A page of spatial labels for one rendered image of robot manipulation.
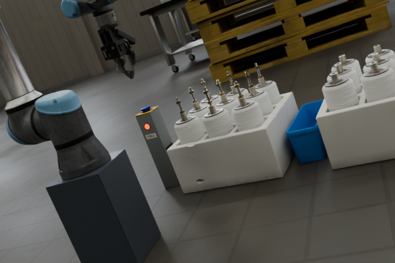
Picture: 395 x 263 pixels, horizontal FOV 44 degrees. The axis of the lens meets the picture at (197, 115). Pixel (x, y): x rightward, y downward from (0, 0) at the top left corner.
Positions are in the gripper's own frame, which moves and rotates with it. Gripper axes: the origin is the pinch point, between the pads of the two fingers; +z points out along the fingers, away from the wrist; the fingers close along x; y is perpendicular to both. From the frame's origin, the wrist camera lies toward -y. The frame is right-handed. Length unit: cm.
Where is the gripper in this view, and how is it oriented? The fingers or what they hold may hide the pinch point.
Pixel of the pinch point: (131, 74)
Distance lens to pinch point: 186.0
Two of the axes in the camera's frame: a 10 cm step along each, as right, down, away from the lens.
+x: 8.5, -2.2, -4.7
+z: 3.5, 9.1, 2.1
